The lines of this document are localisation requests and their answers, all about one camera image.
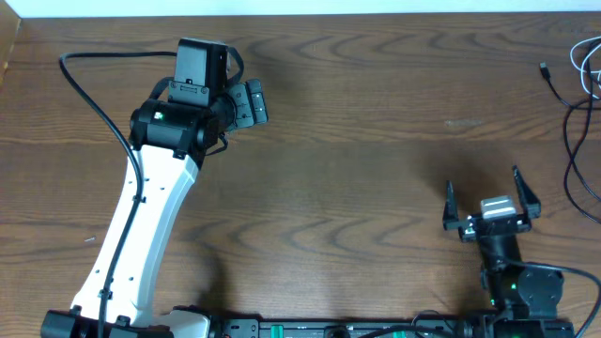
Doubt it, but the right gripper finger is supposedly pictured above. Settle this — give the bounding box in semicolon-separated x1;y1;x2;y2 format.
442;180;459;230
512;165;541;219

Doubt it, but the short black USB cable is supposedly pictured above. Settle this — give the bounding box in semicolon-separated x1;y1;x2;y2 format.
538;61;601;112

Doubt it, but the white USB cable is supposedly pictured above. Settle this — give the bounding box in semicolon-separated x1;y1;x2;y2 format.
569;35;601;100

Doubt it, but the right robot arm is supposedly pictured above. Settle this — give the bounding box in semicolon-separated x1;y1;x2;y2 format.
442;167;574;338

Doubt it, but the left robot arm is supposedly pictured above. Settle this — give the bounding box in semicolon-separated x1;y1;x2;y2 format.
40;38;269;338

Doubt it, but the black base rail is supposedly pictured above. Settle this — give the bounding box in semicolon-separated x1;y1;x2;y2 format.
208;310;575;338

